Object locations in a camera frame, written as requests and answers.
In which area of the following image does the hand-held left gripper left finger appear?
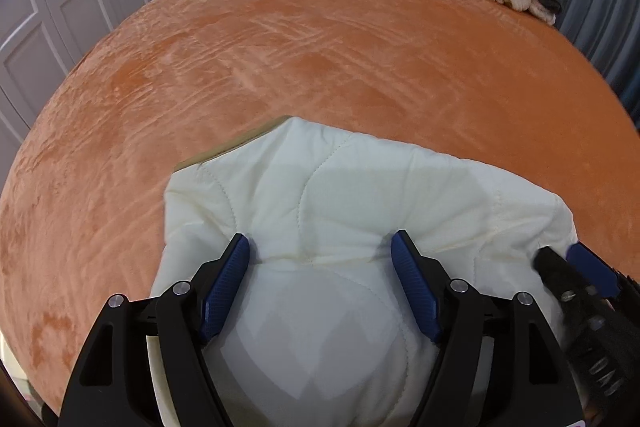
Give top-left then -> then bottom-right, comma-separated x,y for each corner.
57,233 -> 250,427

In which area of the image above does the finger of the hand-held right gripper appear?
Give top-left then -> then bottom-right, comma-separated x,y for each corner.
532,247 -> 596,323
566,242 -> 626,299

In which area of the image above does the grey curtain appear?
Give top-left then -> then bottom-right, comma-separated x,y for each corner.
530,0 -> 640,128

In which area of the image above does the cream quilted jacket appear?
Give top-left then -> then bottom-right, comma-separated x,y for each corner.
147,116 -> 581,427

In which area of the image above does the orange plush blanket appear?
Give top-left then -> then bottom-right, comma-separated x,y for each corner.
0,0 -> 640,413

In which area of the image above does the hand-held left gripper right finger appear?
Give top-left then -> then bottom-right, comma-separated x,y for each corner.
390,230 -> 584,427

